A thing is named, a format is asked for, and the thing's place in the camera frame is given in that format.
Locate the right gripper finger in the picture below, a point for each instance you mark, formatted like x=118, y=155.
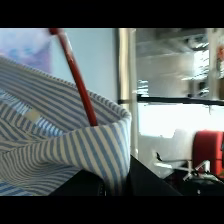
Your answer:
x=81, y=185

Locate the blue white striped shirt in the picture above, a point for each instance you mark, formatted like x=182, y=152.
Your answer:
x=66, y=150

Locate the red clothes hanger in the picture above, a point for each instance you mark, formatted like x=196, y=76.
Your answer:
x=78, y=80

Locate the red chair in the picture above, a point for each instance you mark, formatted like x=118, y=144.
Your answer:
x=208, y=150

